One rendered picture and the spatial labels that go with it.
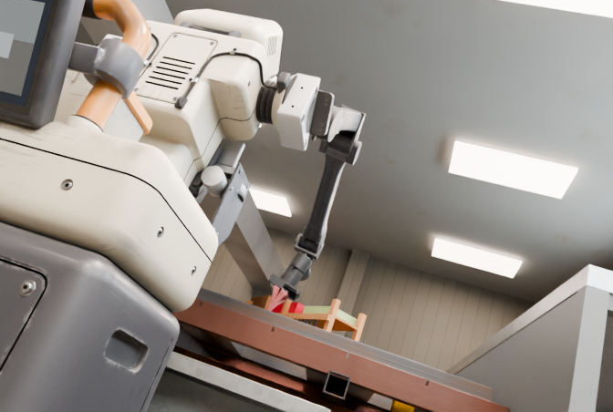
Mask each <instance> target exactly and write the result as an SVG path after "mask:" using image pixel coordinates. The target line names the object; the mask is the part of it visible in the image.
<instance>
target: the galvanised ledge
mask: <svg viewBox="0 0 613 412"><path fill-rule="evenodd" d="M164 371H166V372H168V373H171V374H174V375H176V376H180V377H182V378H185V379H187V380H190V381H193V382H194V383H197V384H200V385H202V386H207V387H209V388H211V389H214V390H216V391H219V392H222V393H224V394H226V395H228V396H231V397H235V398H238V399H241V400H243V401H245V402H248V403H250V404H253V405H256V406H258V407H262V408H264V409H267V410H269V411H272V412H330V409H328V408H325V407H322V406H319V405H316V404H313V403H311V402H308V401H305V400H304V399H301V398H298V397H294V396H291V395H289V394H287V393H284V392H281V391H279V390H276V389H273V388H272V387H269V386H265V385H262V384H259V383H256V382H255V381H252V380H249V379H247V378H244V377H241V376H238V375H235V374H232V373H230V372H227V371H224V370H222V369H220V368H217V367H215V366H210V365H207V364H205V363H203V362H200V361H198V360H195V359H192V358H190V357H188V356H185V355H181V354H178V353H175V352H173V351H172V353H171V356H170V359H169V361H168V363H167V365H166V367H165V369H164Z"/></svg>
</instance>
